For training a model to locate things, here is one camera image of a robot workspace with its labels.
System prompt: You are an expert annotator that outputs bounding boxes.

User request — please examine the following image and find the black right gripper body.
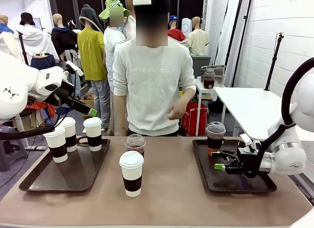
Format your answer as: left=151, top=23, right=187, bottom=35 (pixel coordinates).
left=225, top=151, right=247, bottom=175

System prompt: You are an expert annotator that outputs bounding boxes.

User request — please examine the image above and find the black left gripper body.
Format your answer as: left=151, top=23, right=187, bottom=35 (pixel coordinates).
left=50, top=80, right=76, bottom=105

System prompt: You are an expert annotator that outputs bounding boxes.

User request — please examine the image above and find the clear plastic iced coffee cup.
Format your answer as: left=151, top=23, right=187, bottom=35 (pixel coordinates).
left=205, top=121, right=226, bottom=157
left=124, top=134, right=146, bottom=158

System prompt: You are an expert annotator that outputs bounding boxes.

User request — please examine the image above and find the white paper coffee cup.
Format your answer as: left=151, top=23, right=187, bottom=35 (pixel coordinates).
left=56, top=116, right=78, bottom=153
left=83, top=116, right=103, bottom=152
left=43, top=128, right=69, bottom=164
left=119, top=150, right=144, bottom=198

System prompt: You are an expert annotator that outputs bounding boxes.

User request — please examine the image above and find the person's left forearm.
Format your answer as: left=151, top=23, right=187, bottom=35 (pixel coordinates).
left=178, top=87, right=196, bottom=108

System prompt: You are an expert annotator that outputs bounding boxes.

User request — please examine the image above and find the brown plastic tray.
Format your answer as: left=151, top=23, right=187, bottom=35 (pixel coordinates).
left=19, top=136, right=111, bottom=192
left=192, top=139, right=277, bottom=194

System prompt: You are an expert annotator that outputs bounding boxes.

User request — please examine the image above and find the person's left hand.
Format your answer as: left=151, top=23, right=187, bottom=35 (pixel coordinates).
left=167, top=104, right=187, bottom=121

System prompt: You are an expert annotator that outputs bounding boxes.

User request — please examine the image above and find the cardboard box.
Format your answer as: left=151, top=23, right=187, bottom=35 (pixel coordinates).
left=80, top=92, right=95, bottom=110

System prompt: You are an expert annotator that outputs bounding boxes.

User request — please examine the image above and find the orange cloth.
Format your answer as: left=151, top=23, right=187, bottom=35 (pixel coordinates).
left=26, top=101, right=56, bottom=118

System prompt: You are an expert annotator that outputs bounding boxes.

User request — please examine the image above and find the half mannequin in blue jeans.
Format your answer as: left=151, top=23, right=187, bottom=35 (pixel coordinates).
left=30, top=53, right=56, bottom=69

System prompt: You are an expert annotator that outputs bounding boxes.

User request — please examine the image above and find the red shopping bag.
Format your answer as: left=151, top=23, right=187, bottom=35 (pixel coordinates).
left=181, top=102, right=209, bottom=137

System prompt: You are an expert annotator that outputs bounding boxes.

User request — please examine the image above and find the mannequin in yellow-green shirt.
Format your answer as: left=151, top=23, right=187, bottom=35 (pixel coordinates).
left=77, top=4, right=111, bottom=129

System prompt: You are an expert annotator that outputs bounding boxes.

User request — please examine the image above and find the mannequin in black sweater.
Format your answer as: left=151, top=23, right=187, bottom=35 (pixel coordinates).
left=51, top=13, right=82, bottom=97

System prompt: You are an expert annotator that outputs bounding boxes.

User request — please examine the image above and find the large white table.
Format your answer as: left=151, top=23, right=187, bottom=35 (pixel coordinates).
left=213, top=87, right=295, bottom=142

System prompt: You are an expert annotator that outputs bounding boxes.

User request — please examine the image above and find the mannequin with black bucket hat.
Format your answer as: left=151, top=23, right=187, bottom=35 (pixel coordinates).
left=15, top=12, right=59, bottom=64

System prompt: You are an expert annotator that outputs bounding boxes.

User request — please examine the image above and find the plain black tripod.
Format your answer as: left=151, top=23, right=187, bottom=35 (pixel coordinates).
left=16, top=31, right=29, bottom=65

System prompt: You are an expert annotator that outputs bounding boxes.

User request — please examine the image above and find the mannequin in green checked hat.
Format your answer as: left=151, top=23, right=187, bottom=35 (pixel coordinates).
left=98, top=0, right=131, bottom=137

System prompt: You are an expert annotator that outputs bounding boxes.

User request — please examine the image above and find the person in white sweatshirt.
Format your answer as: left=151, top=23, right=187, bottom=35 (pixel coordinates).
left=112, top=0, right=197, bottom=137

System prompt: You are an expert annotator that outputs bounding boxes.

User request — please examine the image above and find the small white side table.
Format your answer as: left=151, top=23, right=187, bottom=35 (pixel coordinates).
left=195, top=77, right=225, bottom=113

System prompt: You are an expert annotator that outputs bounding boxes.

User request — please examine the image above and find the glass jar with dark liquid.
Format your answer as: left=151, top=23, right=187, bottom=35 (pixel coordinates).
left=203, top=68, right=216, bottom=89

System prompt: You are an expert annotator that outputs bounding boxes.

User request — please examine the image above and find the gray stool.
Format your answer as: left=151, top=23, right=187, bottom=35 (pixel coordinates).
left=0, top=139, right=28, bottom=172

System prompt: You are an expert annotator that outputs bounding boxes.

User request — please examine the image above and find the mannequin with blue scarf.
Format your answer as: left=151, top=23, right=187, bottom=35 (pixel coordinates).
left=0, top=14, right=19, bottom=59

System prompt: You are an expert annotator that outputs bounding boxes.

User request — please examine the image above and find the metal container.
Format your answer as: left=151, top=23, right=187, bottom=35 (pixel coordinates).
left=201, top=64, right=226, bottom=78

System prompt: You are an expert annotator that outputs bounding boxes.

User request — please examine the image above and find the bald mannequin in white shirt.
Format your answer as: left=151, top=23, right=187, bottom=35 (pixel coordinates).
left=124, top=0, right=137, bottom=41

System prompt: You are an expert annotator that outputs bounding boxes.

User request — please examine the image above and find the gray bin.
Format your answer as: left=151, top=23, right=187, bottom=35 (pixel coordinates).
left=191, top=55, right=211, bottom=78

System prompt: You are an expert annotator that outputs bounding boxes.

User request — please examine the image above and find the white leaning backdrop panel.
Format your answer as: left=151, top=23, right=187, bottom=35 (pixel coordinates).
left=214, top=0, right=246, bottom=87

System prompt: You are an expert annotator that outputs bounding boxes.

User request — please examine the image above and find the mannequin in cream shirt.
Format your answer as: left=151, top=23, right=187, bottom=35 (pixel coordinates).
left=188, top=16, right=210, bottom=56

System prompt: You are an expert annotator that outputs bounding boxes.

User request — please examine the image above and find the mannequin in red shirt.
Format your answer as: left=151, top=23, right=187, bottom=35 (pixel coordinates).
left=167, top=15, right=190, bottom=48

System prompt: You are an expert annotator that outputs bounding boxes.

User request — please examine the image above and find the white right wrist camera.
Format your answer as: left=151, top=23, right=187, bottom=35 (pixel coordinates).
left=239, top=133, right=261, bottom=154

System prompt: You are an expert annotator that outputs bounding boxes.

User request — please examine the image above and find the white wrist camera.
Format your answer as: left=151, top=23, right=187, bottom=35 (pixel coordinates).
left=239, top=133, right=261, bottom=154
left=64, top=60, right=84, bottom=77

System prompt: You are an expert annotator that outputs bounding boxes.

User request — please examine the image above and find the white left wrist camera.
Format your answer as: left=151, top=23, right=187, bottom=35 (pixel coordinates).
left=64, top=60, right=84, bottom=77

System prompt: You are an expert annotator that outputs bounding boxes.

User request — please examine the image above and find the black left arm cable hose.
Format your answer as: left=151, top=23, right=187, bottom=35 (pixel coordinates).
left=0, top=94, right=75, bottom=141

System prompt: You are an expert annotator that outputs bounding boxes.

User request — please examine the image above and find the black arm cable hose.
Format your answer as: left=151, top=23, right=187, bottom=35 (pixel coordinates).
left=0, top=94, right=75, bottom=141
left=241, top=57, right=314, bottom=179

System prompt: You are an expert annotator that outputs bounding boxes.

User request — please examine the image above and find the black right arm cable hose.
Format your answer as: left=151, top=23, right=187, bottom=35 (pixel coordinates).
left=241, top=57, right=314, bottom=179

